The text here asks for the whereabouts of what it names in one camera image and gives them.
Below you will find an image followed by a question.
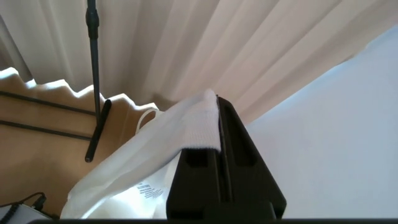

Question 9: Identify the black cable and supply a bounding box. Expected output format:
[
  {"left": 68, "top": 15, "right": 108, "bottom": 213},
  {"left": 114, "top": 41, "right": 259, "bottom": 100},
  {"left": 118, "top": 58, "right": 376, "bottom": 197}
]
[{"left": 0, "top": 192, "right": 47, "bottom": 215}]

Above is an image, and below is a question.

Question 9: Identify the black clothes rack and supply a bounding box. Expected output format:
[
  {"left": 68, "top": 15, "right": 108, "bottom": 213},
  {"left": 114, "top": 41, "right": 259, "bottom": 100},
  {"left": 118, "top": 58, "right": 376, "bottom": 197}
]
[{"left": 0, "top": 0, "right": 113, "bottom": 163}]

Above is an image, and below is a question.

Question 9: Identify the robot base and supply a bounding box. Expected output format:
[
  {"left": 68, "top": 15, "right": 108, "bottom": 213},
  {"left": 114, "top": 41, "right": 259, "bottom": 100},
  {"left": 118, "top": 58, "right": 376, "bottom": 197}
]
[{"left": 0, "top": 203, "right": 55, "bottom": 220}]

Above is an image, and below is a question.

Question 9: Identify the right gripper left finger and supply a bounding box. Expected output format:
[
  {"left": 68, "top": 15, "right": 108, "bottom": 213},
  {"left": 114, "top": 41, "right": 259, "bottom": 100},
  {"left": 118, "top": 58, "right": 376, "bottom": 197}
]
[{"left": 166, "top": 148, "right": 231, "bottom": 219}]

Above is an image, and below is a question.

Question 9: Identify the white printed t-shirt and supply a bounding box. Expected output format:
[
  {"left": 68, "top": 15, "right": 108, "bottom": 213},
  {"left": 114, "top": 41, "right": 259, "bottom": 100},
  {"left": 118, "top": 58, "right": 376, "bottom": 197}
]
[{"left": 60, "top": 88, "right": 222, "bottom": 220}]

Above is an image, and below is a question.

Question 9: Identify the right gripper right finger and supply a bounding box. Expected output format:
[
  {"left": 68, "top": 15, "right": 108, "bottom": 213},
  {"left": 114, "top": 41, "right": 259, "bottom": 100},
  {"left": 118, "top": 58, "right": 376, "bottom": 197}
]
[{"left": 216, "top": 96, "right": 287, "bottom": 219}]

